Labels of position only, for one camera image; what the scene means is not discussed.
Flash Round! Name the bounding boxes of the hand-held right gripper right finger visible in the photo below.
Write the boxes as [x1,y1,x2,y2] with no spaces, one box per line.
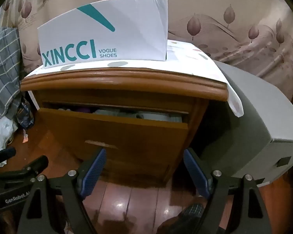
[184,148,277,234]

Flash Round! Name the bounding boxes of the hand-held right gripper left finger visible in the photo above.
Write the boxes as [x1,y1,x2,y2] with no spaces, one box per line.
[17,148,107,234]

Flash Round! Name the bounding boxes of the dark blue packet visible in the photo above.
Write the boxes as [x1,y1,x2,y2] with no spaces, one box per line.
[16,100,35,128]

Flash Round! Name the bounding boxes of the white dotted cloth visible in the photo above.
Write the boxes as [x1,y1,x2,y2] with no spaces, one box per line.
[27,39,244,117]

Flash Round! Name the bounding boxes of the grey cardboard box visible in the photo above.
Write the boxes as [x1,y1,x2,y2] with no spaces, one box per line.
[200,61,293,188]

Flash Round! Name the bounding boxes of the wooden drawer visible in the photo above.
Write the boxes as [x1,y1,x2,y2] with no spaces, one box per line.
[37,101,189,176]

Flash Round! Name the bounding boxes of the person's plaid trouser leg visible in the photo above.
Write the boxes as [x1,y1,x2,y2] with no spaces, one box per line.
[159,202,210,234]

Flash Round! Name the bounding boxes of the white shoe box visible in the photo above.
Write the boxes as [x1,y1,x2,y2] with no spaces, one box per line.
[37,0,168,69]

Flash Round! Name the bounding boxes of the leaf print curtain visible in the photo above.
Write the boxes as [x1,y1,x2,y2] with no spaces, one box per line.
[0,0,293,117]

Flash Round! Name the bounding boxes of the wooden nightstand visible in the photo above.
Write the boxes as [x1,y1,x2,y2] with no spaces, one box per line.
[20,67,229,186]

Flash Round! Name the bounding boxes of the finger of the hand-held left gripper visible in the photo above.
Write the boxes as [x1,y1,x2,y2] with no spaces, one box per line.
[0,155,49,176]
[0,147,16,165]

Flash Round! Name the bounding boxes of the white lace fabric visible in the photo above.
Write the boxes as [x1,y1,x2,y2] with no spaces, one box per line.
[0,113,19,153]

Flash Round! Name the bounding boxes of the grey plaid pillow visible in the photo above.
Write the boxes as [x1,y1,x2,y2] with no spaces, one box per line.
[0,27,22,117]

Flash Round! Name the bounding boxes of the pale cardboard box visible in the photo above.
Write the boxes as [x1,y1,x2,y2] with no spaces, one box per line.
[27,91,41,110]

